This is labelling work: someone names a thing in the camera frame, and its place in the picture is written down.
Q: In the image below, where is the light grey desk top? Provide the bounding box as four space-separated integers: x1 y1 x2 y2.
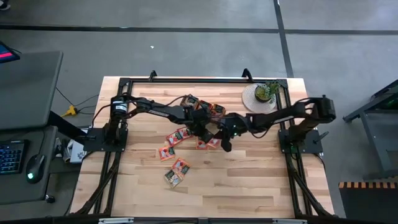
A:
0 50 64 131

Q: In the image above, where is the black crate with orange stripes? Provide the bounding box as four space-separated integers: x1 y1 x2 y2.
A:
338 181 398 224

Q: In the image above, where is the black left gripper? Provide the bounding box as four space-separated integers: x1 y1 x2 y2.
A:
186 107 216 144

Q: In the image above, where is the black aluminium table frame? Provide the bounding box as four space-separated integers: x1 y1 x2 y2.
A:
70 77 335 224

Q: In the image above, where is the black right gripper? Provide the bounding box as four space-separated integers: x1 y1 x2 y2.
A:
214 113 251 153

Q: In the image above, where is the silver metal bracket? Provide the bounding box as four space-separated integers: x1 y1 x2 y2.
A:
272 218 308 224
98 217 134 224

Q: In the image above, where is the thin black floor cable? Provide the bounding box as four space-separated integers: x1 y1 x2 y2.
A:
55 86 100 108

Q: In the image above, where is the beige tea packet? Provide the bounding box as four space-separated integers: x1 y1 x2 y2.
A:
182 95 200 109
164 169 185 189

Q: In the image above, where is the white cardboard box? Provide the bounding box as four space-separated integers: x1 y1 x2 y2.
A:
62 138 87 165

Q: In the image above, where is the wooden three-slot organizer box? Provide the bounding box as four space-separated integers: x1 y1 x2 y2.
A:
180 94 227 118

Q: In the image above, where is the black computer mouse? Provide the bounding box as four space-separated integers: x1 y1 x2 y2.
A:
25 154 47 184

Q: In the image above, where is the dark grey desk top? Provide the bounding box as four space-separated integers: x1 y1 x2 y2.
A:
0 129 60 205

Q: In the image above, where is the yellow power plug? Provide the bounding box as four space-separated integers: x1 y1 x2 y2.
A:
64 105 78 118

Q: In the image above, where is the potted succulent plant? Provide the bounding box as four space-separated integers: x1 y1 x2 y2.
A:
254 80 280 104

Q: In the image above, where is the backlit black keyboard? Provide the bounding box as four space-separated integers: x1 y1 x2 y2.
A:
0 139 27 175

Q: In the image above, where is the small potted plant on plate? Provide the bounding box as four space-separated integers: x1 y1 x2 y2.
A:
241 83 277 114

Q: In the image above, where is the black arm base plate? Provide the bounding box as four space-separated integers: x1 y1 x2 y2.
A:
83 128 128 153
278 129 330 154

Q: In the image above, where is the black diagonal beam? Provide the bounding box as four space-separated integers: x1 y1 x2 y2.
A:
48 110 94 144

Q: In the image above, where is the grey metal table frame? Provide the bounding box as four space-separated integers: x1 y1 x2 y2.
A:
343 79 398 180

